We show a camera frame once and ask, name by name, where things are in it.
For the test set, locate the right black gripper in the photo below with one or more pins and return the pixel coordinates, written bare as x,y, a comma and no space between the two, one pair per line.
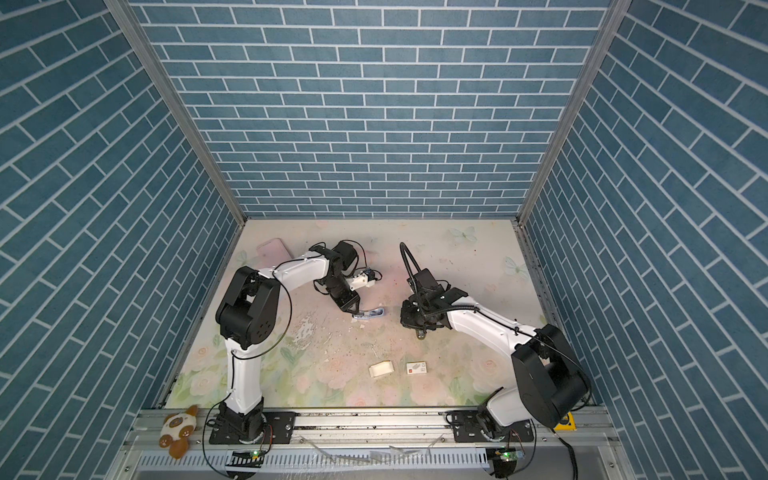
405,316

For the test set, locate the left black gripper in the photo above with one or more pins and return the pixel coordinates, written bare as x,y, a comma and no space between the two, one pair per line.
349,301

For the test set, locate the light blue stapler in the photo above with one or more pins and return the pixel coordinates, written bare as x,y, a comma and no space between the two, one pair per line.
370,314

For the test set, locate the white staple box sleeve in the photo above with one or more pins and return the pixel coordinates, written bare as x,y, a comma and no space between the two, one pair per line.
416,368

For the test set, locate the staple box tray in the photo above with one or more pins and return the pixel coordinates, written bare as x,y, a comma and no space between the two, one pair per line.
381,369

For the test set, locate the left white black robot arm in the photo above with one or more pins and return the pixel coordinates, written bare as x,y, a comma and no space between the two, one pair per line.
248,312

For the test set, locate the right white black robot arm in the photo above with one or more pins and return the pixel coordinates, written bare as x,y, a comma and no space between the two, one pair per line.
550,382

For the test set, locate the yellow tape measure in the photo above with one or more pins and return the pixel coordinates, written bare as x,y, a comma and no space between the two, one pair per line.
567,423

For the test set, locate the brown white plush toy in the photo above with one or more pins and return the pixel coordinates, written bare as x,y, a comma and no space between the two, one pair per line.
176,430

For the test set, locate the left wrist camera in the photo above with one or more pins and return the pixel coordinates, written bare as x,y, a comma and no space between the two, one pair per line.
364,278

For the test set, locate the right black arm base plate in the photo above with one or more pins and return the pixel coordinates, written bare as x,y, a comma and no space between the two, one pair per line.
471,426

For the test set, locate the white perforated cable duct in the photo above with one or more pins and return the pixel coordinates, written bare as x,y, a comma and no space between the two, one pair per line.
308,460

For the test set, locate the aluminium front rail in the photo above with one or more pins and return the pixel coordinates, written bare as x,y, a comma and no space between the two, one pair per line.
592,451

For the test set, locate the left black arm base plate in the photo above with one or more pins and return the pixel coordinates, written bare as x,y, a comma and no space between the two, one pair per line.
270,427

